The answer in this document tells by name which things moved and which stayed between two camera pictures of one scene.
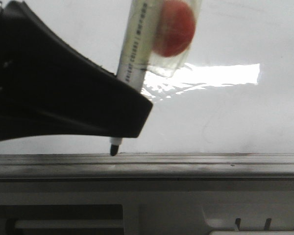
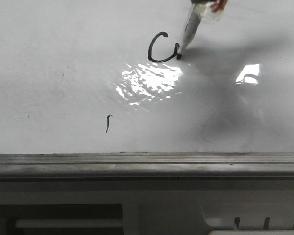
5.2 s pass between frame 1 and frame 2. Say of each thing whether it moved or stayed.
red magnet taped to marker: moved
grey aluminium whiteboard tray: stayed
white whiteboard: stayed
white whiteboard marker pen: moved
